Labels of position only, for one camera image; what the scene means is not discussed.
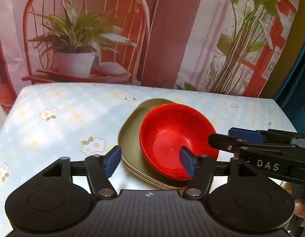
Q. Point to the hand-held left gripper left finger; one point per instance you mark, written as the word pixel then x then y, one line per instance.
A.
pixel 113 160

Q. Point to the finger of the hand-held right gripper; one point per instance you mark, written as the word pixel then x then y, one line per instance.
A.
pixel 224 142
pixel 244 133

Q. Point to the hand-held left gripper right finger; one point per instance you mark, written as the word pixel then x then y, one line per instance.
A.
pixel 186 162

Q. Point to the green plate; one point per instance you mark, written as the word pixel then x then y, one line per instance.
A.
pixel 132 140

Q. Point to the beige plate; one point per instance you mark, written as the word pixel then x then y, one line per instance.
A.
pixel 145 179

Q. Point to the person's right hand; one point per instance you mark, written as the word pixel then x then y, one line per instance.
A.
pixel 299 207

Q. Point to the checked floral tablecloth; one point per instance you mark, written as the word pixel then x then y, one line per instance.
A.
pixel 56 128

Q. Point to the teal curtain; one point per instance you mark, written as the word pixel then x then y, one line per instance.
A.
pixel 297 91

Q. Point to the printed backdrop cloth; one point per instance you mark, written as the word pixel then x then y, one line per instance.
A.
pixel 167 42

